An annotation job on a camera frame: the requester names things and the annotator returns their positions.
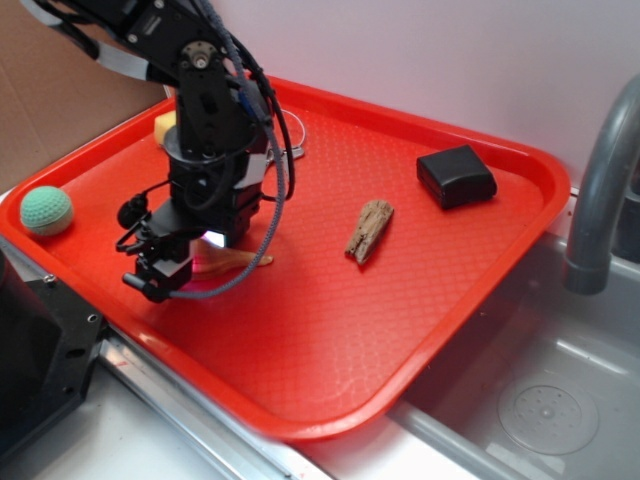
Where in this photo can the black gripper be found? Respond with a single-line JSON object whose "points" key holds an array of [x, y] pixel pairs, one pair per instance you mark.
{"points": [[217, 194]]}

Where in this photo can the brown spiral seashell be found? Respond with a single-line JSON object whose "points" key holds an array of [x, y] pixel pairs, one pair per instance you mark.
{"points": [[211, 261]]}

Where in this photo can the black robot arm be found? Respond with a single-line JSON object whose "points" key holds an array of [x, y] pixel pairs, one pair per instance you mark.
{"points": [[219, 145]]}

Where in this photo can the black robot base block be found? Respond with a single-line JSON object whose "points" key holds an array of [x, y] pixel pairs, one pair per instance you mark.
{"points": [[50, 339]]}

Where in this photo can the green textured ball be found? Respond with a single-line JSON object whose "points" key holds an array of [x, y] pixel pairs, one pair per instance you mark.
{"points": [[46, 211]]}

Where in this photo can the yellow sponge with grey pad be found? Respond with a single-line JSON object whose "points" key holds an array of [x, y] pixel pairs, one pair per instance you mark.
{"points": [[162, 124]]}

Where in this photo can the silver single key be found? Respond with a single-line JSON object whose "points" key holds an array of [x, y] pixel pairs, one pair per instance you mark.
{"points": [[294, 153]]}

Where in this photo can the brown cardboard panel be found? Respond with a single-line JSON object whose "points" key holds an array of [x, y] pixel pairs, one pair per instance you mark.
{"points": [[55, 98]]}

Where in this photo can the piece of driftwood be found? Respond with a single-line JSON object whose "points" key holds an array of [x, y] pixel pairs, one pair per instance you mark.
{"points": [[373, 221]]}

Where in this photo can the red plastic tray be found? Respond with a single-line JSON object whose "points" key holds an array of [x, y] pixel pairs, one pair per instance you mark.
{"points": [[312, 345]]}

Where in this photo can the black plastic box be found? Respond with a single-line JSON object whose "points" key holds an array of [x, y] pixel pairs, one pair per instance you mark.
{"points": [[456, 177]]}

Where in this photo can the grey plastic sink basin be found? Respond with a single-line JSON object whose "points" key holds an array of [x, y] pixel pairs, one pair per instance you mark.
{"points": [[539, 383]]}

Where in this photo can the grey sink faucet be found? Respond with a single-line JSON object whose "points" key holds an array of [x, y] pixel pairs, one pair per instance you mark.
{"points": [[606, 216]]}

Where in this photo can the aluminium rail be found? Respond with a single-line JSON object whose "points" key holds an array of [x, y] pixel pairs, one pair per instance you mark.
{"points": [[139, 423]]}

